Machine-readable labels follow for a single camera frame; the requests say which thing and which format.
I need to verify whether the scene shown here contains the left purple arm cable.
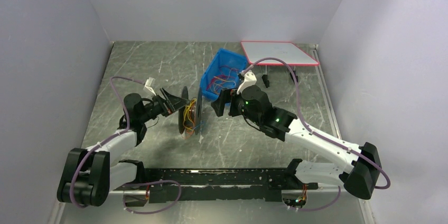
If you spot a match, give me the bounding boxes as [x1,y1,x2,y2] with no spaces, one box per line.
[69,76,148,209]

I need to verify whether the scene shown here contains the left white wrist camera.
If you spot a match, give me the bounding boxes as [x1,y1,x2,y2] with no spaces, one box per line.
[143,77,156,98]

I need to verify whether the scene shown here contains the red and yellow bin cables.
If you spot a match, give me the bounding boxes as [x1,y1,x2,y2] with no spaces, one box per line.
[207,66,241,94]

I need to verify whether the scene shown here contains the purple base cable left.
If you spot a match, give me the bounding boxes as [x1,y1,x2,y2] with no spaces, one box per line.
[122,180,182,216]

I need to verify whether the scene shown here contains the black board foot left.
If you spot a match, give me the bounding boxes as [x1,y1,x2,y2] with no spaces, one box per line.
[262,74,270,88]

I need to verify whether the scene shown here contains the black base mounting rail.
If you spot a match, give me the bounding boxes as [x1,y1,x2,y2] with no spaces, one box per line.
[112,168,318,206]

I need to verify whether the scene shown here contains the blue plastic bin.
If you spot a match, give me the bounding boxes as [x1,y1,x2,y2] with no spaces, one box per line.
[200,48,248,101]

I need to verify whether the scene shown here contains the black board foot right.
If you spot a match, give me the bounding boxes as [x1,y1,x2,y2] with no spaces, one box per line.
[290,70,299,83]

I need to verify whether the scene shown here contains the cable bundle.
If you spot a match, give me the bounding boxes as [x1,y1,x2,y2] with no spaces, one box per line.
[181,99,206,140]

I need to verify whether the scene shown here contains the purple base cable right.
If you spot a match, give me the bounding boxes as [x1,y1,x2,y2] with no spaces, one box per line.
[287,186,342,213]

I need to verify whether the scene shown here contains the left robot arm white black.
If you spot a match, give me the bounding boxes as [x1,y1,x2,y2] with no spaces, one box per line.
[57,89,189,208]

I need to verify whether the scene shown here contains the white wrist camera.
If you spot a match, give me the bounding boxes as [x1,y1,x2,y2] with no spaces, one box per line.
[237,70,257,95]
[143,77,156,98]

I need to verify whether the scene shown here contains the grey perforated cable spool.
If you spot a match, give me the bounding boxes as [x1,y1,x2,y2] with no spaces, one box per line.
[178,86,202,139]

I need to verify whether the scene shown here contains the black board foot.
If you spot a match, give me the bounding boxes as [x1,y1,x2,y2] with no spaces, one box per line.
[262,74,270,88]
[290,70,299,83]

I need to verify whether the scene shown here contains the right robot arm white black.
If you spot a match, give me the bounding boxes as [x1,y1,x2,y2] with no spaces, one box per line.
[211,86,381,200]

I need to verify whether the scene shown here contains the white board red rim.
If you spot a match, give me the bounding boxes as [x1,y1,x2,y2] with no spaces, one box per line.
[240,41,319,67]

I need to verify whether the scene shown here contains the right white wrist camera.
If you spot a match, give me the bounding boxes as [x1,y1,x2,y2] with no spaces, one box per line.
[237,70,257,95]

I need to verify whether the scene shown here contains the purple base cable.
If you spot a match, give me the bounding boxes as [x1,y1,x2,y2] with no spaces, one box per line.
[287,186,342,213]
[122,180,182,216]

